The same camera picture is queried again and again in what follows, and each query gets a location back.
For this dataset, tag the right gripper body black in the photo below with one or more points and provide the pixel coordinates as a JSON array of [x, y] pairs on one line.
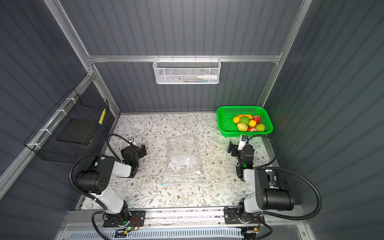
[[235, 150]]

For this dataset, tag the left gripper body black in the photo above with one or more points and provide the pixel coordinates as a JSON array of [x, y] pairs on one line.
[[141, 150]]

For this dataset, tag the yellow green toy pear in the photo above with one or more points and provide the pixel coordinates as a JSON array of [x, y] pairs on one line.
[[242, 127]]

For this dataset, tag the yellow toy fruit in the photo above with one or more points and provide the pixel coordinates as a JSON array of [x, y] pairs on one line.
[[236, 119]]

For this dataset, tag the yellow toy lemon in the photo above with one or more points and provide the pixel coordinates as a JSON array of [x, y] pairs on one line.
[[252, 123]]

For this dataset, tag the clear zip top bag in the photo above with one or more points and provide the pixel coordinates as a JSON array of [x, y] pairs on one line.
[[183, 161]]

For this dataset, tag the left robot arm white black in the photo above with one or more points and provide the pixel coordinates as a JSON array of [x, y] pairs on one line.
[[94, 183]]

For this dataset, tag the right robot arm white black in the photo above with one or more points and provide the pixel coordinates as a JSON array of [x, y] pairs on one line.
[[271, 188]]

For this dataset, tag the green plastic basket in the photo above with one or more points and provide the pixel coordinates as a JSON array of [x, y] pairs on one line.
[[225, 116]]

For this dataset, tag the red toy fruit front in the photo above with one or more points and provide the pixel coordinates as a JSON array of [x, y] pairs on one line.
[[252, 129]]

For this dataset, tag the green toy fruit right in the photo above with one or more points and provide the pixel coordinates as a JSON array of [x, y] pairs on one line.
[[260, 127]]

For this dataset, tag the red toy apple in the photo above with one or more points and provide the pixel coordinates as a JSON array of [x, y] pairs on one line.
[[257, 118]]

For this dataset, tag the black pad in basket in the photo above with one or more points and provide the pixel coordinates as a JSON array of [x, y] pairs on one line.
[[78, 131]]

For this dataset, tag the white bottle in basket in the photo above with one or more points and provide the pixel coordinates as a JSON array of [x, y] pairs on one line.
[[209, 78]]

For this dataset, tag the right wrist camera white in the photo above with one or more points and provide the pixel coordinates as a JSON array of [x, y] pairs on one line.
[[243, 142]]

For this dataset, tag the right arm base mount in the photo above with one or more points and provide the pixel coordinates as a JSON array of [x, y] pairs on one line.
[[235, 216]]

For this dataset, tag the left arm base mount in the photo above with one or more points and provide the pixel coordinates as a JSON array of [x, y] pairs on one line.
[[130, 220]]

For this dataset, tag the black wire mesh basket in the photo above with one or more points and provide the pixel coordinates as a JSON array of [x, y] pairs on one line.
[[45, 144]]

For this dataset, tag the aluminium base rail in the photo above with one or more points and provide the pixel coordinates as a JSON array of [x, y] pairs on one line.
[[162, 218]]

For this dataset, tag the white wire mesh basket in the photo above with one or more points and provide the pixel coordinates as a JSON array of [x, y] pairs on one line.
[[184, 71]]

